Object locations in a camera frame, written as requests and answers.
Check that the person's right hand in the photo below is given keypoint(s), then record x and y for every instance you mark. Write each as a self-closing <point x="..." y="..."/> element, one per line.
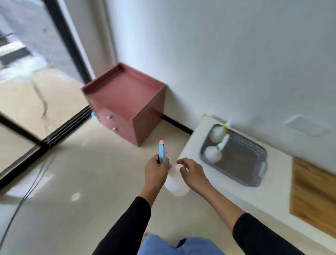
<point x="195" y="177"/>

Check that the person's left hand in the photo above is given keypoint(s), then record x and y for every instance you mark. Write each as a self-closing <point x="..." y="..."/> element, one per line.
<point x="153" y="174"/>

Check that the person's left fingers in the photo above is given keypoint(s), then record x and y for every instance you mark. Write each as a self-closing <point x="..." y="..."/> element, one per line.
<point x="163" y="160"/>

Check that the person's right fingers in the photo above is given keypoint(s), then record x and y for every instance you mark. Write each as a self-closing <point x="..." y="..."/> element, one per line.
<point x="184" y="163"/>

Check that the white spray bottle blue trigger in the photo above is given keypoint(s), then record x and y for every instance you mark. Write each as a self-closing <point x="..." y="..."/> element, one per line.
<point x="176" y="184"/>

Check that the person's right forearm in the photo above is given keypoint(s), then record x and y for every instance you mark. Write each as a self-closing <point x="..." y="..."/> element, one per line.
<point x="236" y="218"/>

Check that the person's left forearm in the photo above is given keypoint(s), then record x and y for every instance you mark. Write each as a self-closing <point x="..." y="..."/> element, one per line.
<point x="126" y="226"/>

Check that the black baseboard strip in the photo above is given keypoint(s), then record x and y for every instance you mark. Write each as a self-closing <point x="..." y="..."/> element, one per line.
<point x="178" y="124"/>

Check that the grey plastic basket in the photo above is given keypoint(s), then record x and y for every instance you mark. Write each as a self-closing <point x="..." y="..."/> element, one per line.
<point x="240" y="160"/>

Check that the pink two-drawer cabinet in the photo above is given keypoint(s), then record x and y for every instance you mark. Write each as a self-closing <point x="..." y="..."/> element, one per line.
<point x="126" y="102"/>

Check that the small cyan object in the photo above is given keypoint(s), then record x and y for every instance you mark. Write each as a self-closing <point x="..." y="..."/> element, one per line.
<point x="94" y="115"/>

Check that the person's blue trousers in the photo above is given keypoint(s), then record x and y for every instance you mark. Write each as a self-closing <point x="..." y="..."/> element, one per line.
<point x="181" y="247"/>

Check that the wooden cutting board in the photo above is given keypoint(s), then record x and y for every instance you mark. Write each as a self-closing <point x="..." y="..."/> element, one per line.
<point x="315" y="194"/>

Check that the white wall socket plate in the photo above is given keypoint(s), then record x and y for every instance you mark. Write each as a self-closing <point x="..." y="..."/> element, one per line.
<point x="307" y="125"/>

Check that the black sliding door frame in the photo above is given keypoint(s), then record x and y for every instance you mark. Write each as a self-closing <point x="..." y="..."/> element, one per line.
<point x="65" y="44"/>

